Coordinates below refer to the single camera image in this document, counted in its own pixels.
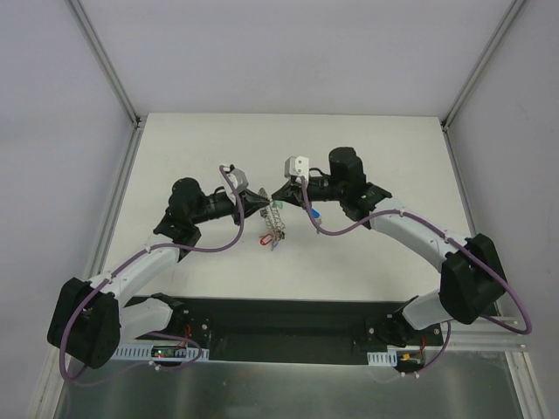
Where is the metal key organiser ring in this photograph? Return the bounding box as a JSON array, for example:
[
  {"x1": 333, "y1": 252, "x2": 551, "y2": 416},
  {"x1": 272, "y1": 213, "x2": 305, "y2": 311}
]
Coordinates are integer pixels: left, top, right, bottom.
[{"x1": 257, "y1": 187, "x2": 288, "y2": 241}]

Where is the red key tag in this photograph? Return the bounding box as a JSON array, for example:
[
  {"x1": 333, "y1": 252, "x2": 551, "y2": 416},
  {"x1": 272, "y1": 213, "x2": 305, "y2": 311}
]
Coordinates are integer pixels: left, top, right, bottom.
[{"x1": 259, "y1": 235, "x2": 273, "y2": 246}]

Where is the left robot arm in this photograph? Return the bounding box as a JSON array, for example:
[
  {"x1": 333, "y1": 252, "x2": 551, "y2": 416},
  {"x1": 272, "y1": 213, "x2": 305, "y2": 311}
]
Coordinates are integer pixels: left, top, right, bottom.
[{"x1": 47, "y1": 169, "x2": 270, "y2": 369}]

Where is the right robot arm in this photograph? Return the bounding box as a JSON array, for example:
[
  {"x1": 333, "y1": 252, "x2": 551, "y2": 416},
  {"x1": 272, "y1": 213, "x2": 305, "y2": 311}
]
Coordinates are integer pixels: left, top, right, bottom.
[{"x1": 273, "y1": 147, "x2": 506, "y2": 347}]

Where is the silver key with blue tag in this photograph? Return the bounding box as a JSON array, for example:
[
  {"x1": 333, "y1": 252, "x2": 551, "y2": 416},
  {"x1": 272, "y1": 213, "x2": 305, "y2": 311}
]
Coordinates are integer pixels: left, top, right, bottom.
[{"x1": 310, "y1": 209, "x2": 322, "y2": 234}]

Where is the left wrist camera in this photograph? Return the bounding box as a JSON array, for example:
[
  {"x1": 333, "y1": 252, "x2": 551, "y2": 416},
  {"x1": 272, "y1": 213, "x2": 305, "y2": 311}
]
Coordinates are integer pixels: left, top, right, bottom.
[{"x1": 219, "y1": 165, "x2": 249, "y2": 192}]

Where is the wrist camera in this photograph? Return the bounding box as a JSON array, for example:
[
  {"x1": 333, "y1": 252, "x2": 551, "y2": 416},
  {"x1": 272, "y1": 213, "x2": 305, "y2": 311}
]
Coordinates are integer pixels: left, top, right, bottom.
[
  {"x1": 284, "y1": 156, "x2": 310, "y2": 179},
  {"x1": 219, "y1": 165, "x2": 249, "y2": 192}
]

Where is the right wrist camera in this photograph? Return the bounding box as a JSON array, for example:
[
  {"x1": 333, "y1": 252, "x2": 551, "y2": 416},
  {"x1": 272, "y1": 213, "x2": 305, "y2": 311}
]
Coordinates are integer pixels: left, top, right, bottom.
[{"x1": 284, "y1": 156, "x2": 310, "y2": 179}]

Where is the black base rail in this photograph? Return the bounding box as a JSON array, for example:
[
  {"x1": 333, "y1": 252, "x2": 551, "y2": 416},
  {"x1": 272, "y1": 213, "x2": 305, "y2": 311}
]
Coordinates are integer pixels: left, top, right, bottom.
[{"x1": 133, "y1": 296, "x2": 455, "y2": 363}]

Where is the aluminium frame left post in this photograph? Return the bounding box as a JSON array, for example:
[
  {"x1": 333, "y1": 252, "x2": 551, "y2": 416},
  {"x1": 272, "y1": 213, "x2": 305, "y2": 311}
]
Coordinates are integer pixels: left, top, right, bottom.
[{"x1": 67, "y1": 0, "x2": 145, "y2": 127}]

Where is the aluminium frame post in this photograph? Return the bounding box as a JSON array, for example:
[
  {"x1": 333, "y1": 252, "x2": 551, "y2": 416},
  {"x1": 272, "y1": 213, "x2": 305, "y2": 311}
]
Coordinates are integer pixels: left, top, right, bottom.
[
  {"x1": 67, "y1": 0, "x2": 145, "y2": 127},
  {"x1": 439, "y1": 0, "x2": 532, "y2": 130}
]

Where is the left white cable duct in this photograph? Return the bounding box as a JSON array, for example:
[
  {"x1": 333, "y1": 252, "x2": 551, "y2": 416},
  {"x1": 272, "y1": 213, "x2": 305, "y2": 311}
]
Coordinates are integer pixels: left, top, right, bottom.
[{"x1": 111, "y1": 344, "x2": 210, "y2": 362}]

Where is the white cable duct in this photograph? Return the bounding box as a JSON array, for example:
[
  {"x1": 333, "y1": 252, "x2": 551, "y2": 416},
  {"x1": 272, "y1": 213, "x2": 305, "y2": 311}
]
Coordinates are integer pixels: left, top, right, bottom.
[
  {"x1": 111, "y1": 344, "x2": 210, "y2": 362},
  {"x1": 367, "y1": 350, "x2": 397, "y2": 367}
]

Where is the right white cable duct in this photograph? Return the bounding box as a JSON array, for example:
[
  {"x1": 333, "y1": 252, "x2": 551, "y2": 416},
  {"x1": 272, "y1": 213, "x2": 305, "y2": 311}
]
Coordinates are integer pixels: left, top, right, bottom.
[{"x1": 367, "y1": 350, "x2": 397, "y2": 367}]

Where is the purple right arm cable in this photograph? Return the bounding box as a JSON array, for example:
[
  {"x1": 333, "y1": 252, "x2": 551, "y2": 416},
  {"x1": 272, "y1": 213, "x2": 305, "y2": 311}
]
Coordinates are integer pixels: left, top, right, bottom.
[{"x1": 299, "y1": 174, "x2": 534, "y2": 385}]

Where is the aluminium frame right post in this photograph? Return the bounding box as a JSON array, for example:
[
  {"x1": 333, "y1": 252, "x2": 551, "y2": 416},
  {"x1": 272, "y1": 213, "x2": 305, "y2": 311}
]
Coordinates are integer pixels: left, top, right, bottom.
[{"x1": 439, "y1": 0, "x2": 532, "y2": 130}]

